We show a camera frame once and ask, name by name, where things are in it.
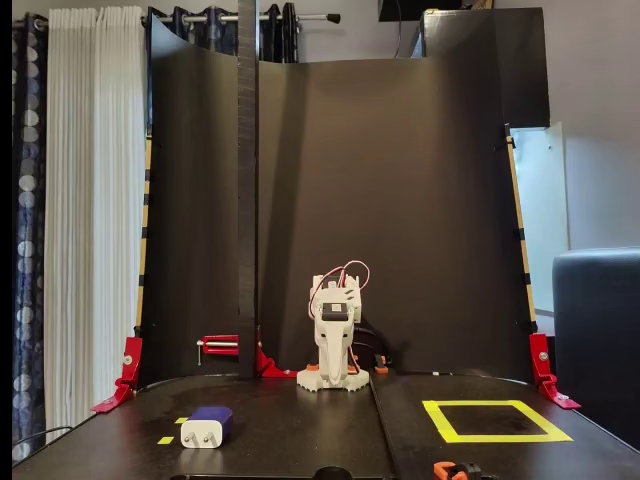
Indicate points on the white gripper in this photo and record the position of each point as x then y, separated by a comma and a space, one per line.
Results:
330, 334

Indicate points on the blue white charger block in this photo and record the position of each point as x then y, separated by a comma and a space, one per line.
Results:
200, 435

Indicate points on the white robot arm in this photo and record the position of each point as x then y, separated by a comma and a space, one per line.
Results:
360, 382

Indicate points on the orange black spring clamp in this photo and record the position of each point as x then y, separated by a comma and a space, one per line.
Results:
381, 369
442, 470
353, 369
312, 368

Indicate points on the red screw clamp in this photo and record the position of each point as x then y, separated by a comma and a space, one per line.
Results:
220, 345

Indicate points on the black curved backdrop sheet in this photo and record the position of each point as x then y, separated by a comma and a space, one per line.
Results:
400, 200

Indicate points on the yellow tape square outline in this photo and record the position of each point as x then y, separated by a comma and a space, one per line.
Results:
500, 438

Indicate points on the striped wooden support stick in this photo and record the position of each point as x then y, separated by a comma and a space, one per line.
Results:
524, 260
145, 215

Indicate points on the dark blue sofa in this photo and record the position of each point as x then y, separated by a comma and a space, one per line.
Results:
600, 325

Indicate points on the white pleated curtain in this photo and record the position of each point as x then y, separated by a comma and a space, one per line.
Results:
95, 200

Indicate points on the dark navy grommet curtain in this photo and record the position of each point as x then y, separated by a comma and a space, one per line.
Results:
277, 40

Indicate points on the silver curtain rod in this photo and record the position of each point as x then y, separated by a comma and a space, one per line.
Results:
315, 19

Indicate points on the dark blue dotted curtain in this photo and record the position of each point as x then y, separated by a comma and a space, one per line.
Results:
27, 200

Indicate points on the black cardboard panel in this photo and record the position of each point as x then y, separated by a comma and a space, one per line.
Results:
520, 60

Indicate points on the red post base bracket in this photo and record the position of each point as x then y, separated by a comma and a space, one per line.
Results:
267, 367

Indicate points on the black vertical camera post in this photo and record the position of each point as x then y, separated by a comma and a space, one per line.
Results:
247, 200

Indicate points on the red plastic corner bracket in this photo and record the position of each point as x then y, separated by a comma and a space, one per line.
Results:
131, 360
541, 357

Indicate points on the black wall screen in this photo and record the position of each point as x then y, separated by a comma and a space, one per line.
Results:
415, 9

